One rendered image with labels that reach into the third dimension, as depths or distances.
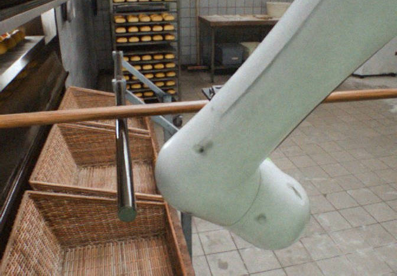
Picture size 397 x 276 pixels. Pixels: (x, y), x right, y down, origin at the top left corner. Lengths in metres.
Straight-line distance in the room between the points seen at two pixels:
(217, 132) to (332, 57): 0.14
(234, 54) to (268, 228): 5.07
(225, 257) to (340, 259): 0.67
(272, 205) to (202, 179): 0.10
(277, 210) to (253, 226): 0.04
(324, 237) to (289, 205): 1.93
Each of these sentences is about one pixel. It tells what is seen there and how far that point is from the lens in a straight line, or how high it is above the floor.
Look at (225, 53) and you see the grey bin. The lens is 5.43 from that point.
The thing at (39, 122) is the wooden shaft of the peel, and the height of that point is 1.19.
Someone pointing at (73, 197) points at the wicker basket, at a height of 0.81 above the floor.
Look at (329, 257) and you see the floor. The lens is 2.27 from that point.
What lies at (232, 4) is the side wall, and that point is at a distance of 6.08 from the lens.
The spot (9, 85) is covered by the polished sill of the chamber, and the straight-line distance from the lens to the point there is 1.29.
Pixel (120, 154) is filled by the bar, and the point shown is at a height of 1.17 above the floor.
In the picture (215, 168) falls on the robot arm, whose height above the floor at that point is 1.30.
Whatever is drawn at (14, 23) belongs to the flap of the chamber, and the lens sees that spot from 0.87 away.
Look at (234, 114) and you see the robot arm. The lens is 0.37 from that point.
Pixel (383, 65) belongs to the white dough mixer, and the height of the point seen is 0.21.
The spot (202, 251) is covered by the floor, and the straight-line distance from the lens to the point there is 2.18.
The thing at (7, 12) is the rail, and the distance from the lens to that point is 0.85.
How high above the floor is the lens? 1.49
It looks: 23 degrees down
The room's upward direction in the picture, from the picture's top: straight up
